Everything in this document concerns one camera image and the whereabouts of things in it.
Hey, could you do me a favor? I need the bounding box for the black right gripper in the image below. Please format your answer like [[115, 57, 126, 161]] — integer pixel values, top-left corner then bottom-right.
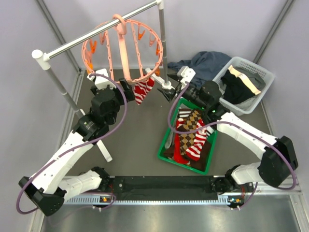
[[158, 73, 208, 110]]

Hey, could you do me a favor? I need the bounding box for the red white striped sock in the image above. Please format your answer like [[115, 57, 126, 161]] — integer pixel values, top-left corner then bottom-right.
[[185, 127, 214, 161], [133, 77, 155, 105]]

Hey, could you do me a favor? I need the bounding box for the pink round clip hanger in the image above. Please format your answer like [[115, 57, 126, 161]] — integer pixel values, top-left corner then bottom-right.
[[81, 14, 163, 85]]

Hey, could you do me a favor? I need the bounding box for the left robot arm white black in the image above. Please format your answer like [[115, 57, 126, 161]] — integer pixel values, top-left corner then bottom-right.
[[16, 74, 135, 217]]

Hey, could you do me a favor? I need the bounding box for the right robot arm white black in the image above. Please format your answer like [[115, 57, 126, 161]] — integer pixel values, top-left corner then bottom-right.
[[154, 76, 298, 191]]

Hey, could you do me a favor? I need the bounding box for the brown white striped sock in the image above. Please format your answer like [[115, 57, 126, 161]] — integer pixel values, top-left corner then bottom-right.
[[177, 108, 192, 118]]

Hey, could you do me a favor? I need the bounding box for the brown argyle sock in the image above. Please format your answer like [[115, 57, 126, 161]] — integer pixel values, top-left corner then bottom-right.
[[177, 109, 201, 155]]

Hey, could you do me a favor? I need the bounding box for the blue grey cloth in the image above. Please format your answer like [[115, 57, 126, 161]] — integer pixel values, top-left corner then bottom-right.
[[168, 51, 231, 88]]

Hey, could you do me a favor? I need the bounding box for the green plastic crate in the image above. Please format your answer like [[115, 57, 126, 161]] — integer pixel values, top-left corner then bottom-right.
[[158, 98, 218, 175]]

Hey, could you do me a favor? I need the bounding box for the black cream garment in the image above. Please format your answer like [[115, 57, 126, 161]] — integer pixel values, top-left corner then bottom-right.
[[221, 66, 261, 104]]

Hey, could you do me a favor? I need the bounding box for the white plastic laundry basket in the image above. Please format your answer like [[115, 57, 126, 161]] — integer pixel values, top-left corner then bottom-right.
[[213, 57, 275, 116]]

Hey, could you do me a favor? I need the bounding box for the grey garment in basket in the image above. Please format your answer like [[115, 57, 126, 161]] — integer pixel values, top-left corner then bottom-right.
[[235, 67, 266, 91]]

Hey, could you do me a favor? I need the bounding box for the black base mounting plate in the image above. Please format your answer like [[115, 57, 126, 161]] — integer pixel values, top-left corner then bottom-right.
[[110, 176, 218, 201]]

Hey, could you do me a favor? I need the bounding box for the white and silver drying rack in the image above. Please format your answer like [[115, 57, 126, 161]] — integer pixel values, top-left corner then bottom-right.
[[31, 0, 184, 163]]

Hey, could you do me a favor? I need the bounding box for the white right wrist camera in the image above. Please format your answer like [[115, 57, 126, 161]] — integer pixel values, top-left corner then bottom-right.
[[177, 66, 196, 85]]

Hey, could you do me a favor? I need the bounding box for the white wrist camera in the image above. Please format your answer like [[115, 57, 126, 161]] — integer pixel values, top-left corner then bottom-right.
[[87, 69, 109, 89], [177, 66, 196, 85]]

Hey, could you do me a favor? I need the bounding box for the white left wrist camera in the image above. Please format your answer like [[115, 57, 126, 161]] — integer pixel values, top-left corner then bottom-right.
[[87, 69, 109, 89]]

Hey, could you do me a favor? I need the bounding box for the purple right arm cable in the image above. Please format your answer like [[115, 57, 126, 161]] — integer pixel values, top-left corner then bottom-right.
[[167, 81, 297, 211]]

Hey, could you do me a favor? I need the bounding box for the grey slotted cable duct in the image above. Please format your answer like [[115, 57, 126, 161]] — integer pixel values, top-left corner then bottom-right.
[[64, 194, 231, 205]]

